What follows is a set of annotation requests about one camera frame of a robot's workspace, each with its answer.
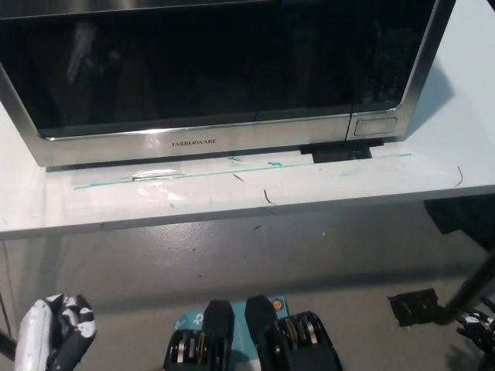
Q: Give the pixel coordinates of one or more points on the black metal table leg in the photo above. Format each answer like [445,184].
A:
[470,286]

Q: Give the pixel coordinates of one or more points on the stainless steel microwave oven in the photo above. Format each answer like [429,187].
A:
[377,126]

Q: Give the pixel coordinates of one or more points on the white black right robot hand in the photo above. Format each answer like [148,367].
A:
[483,328]

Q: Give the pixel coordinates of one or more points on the black tape under microwave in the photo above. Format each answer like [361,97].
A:
[340,151]

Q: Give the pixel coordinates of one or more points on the black cloth under table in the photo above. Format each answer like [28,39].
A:
[460,218]

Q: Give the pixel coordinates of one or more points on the black teal robot torso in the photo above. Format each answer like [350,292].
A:
[263,340]

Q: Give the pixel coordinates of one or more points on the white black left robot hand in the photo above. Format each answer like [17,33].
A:
[42,336]

